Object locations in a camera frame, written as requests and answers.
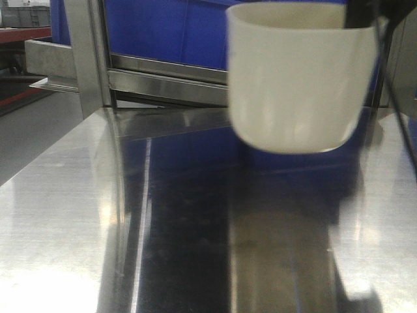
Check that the stainless steel shelf rack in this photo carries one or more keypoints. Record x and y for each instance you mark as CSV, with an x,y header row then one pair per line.
x,y
65,70

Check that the large blue bin right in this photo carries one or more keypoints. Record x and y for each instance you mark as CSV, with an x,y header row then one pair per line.
x,y
162,50

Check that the red metal rack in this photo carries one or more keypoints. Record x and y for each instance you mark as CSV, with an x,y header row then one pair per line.
x,y
16,91

